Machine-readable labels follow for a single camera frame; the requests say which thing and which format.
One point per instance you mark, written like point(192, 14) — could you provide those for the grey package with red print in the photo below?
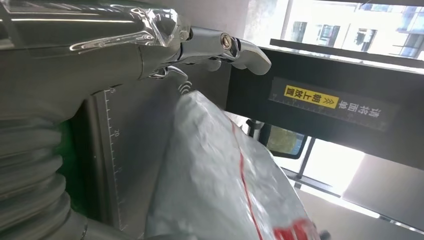
point(212, 179)

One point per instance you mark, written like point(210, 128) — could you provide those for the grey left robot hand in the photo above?
point(82, 56)

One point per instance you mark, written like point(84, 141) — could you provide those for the black inbound scanner machine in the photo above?
point(139, 132)

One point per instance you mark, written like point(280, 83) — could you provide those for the black and yellow label sticker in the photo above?
point(331, 104)

